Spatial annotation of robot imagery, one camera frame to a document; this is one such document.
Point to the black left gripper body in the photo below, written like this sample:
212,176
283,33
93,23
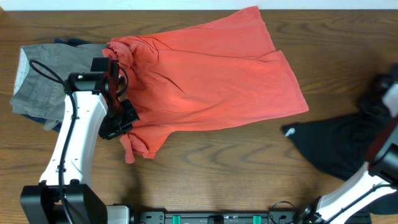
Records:
120,120

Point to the red orange t-shirt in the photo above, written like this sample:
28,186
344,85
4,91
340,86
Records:
218,75

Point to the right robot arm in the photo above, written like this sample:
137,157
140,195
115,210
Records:
376,178

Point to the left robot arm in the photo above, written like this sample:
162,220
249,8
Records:
93,109

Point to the folded navy blue garment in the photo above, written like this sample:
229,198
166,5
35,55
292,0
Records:
71,41

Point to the folded grey shorts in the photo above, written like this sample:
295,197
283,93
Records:
43,87

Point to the black garment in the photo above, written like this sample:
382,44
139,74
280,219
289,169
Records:
338,146

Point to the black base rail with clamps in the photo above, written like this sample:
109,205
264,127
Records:
281,212

